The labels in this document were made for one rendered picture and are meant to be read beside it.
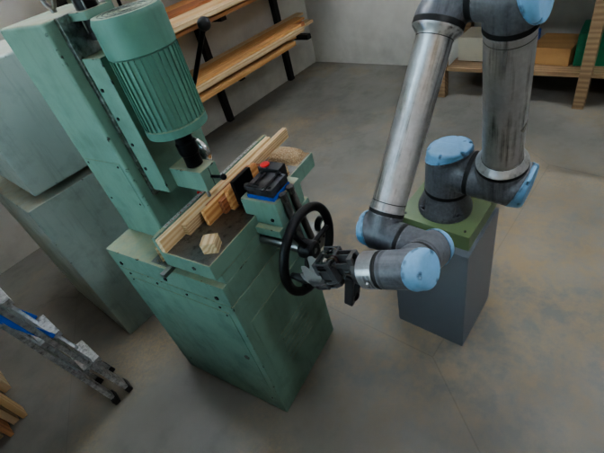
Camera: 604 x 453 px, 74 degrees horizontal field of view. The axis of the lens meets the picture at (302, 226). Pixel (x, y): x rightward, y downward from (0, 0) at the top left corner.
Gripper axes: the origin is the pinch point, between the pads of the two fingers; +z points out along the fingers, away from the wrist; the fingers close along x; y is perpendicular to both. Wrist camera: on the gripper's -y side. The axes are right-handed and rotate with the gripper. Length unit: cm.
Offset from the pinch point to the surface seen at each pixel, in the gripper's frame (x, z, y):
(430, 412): -14, 1, -88
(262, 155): -39, 34, 22
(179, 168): -8, 34, 37
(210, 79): -178, 195, 47
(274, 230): -10.1, 14.0, 9.1
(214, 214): -6.5, 30.4, 20.4
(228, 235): -1.3, 22.5, 15.3
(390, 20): -356, 118, 3
